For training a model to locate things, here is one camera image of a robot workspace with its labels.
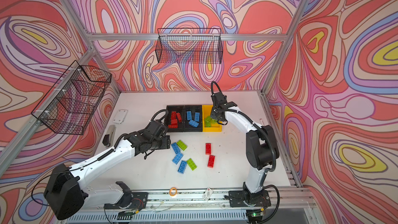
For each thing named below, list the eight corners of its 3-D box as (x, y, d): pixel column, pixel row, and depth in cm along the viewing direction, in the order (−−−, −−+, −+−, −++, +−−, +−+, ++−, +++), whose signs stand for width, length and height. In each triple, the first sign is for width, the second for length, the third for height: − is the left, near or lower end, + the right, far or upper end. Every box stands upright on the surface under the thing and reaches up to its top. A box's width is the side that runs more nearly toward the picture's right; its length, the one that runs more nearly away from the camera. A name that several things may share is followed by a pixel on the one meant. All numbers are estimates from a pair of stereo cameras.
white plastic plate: (114, 123, 104) (112, 121, 102) (119, 112, 110) (117, 109, 108) (123, 123, 104) (121, 121, 102) (128, 112, 110) (126, 109, 108)
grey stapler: (106, 147, 93) (101, 143, 89) (111, 127, 102) (107, 123, 98) (112, 146, 93) (107, 142, 89) (116, 127, 102) (113, 122, 98)
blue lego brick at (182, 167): (177, 172, 84) (177, 171, 82) (181, 161, 88) (181, 159, 86) (183, 174, 83) (183, 173, 82) (187, 162, 87) (187, 161, 86)
